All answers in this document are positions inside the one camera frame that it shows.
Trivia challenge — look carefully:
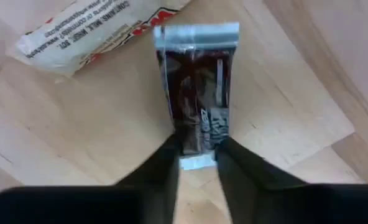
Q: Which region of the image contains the white Whoppers candy pack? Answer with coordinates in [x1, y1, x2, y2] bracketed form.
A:
[6, 0, 191, 78]

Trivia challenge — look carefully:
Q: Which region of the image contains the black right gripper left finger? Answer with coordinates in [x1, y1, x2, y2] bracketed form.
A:
[0, 134, 182, 224]

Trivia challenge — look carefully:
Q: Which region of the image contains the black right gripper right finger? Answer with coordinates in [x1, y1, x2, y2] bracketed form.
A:
[215, 136, 368, 224]

